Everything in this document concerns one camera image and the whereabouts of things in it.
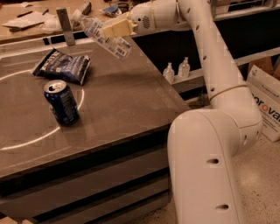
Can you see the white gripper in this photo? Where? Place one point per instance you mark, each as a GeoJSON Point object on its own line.
{"type": "Point", "coordinates": [142, 17]}

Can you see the clear plastic water bottle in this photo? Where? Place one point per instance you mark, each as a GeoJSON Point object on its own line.
{"type": "Point", "coordinates": [92, 27]}

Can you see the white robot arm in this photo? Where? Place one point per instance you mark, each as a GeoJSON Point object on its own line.
{"type": "Point", "coordinates": [202, 142]}

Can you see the small sanitizer bottle left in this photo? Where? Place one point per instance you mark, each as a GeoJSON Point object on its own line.
{"type": "Point", "coordinates": [169, 73]}

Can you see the small sanitizer bottle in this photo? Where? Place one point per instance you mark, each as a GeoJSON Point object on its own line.
{"type": "Point", "coordinates": [169, 73]}
{"type": "Point", "coordinates": [184, 68]}

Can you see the small sanitizer bottle right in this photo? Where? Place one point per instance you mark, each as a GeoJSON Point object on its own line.
{"type": "Point", "coordinates": [184, 68]}

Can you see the blue pepsi can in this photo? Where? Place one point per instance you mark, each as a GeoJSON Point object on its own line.
{"type": "Point", "coordinates": [62, 102]}

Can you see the blue white cap object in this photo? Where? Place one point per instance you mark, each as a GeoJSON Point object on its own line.
{"type": "Point", "coordinates": [112, 11]}

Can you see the white crumpled mask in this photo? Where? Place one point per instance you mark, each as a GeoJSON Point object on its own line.
{"type": "Point", "coordinates": [51, 25]}

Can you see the blue chip bag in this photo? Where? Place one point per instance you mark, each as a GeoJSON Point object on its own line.
{"type": "Point", "coordinates": [57, 65]}

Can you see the white papers on desk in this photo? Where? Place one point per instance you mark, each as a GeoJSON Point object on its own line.
{"type": "Point", "coordinates": [33, 18]}

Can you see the grey drawer cabinet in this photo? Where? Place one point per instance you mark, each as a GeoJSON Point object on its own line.
{"type": "Point", "coordinates": [73, 176]}

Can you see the white cardboard box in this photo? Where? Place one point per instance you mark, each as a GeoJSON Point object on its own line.
{"type": "Point", "coordinates": [264, 84]}

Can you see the grey metal post left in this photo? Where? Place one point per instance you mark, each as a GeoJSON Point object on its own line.
{"type": "Point", "coordinates": [65, 26]}

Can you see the grey metal post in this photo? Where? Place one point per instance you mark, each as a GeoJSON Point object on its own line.
{"type": "Point", "coordinates": [65, 26]}
{"type": "Point", "coordinates": [213, 4]}

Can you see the grey metal post right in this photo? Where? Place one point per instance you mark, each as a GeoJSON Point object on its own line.
{"type": "Point", "coordinates": [213, 4]}

